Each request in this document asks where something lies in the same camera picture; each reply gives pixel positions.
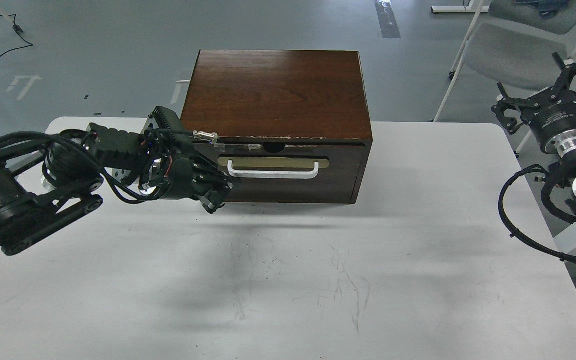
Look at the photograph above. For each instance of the grey floor tape strip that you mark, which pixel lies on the grey floor tape strip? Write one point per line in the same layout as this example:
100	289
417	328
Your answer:
387	20

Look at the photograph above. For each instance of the wooden drawer with white handle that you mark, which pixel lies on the wooden drawer with white handle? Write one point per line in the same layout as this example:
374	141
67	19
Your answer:
307	174

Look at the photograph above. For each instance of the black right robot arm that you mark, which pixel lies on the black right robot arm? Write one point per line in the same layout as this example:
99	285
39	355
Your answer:
558	194

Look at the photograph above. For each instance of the dark wooden cabinet box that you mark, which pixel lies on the dark wooden cabinet box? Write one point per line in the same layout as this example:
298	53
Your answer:
278	97

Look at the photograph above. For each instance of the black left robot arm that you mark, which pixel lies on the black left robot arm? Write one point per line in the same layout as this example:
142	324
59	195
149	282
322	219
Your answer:
49	181

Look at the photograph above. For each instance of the white desk foot bar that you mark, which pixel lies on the white desk foot bar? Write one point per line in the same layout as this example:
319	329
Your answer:
466	7

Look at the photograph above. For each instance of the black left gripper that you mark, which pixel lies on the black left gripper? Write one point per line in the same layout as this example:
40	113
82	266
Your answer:
160	162

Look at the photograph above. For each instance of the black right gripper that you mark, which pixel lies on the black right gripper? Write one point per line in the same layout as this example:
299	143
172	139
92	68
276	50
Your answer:
560	122

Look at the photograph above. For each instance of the grey chair white frame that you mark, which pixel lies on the grey chair white frame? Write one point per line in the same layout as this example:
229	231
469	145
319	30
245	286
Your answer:
513	58

